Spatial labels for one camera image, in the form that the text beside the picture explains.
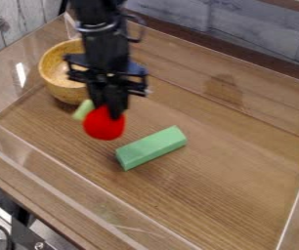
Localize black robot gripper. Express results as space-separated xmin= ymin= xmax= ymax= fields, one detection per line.
xmin=63 ymin=27 xmax=147 ymax=120

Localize red plush fruit green leaf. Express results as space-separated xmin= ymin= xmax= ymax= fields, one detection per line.
xmin=73 ymin=100 xmax=125 ymax=141

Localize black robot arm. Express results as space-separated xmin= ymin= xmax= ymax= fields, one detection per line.
xmin=63 ymin=0 xmax=149 ymax=120

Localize light wooden bowl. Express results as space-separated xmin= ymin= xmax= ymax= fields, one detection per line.
xmin=36 ymin=38 xmax=89 ymax=105

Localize green rectangular foam block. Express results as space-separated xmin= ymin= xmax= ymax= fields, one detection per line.
xmin=115 ymin=126 xmax=187 ymax=171

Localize black metal stand base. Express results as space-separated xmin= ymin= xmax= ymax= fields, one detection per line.
xmin=10 ymin=207 xmax=55 ymax=250

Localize clear acrylic corner bracket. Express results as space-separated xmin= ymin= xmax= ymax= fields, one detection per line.
xmin=63 ymin=12 xmax=81 ymax=39

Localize clear acrylic tray enclosure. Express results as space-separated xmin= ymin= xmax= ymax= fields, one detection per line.
xmin=0 ymin=20 xmax=299 ymax=250

